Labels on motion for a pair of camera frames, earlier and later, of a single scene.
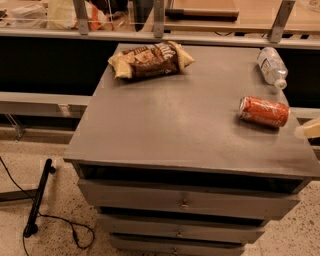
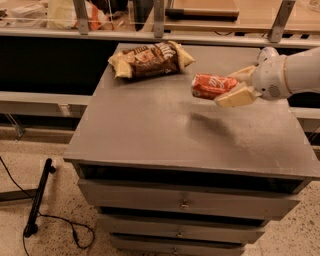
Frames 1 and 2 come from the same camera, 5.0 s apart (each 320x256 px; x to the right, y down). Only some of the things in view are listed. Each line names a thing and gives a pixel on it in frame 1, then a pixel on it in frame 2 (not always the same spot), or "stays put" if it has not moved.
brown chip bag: (151, 60) stays put
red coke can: (263, 111) -> (207, 85)
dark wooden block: (206, 14) stays put
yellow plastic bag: (61, 14) stays put
